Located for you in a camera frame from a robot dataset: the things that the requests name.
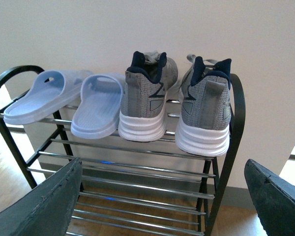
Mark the right gripper camera black right finger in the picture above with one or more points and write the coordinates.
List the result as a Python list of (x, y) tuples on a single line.
[(273, 199)]

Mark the right gripper camera black left finger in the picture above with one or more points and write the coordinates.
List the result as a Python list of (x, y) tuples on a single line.
[(47, 209)]

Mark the light blue slipper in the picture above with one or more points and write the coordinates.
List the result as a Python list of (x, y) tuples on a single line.
[(50, 91), (97, 115)]

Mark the grey sneaker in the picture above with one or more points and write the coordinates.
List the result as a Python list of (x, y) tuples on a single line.
[(150, 80), (204, 94)]

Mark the black metal shoe rack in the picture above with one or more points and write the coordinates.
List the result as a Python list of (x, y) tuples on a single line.
[(152, 188)]

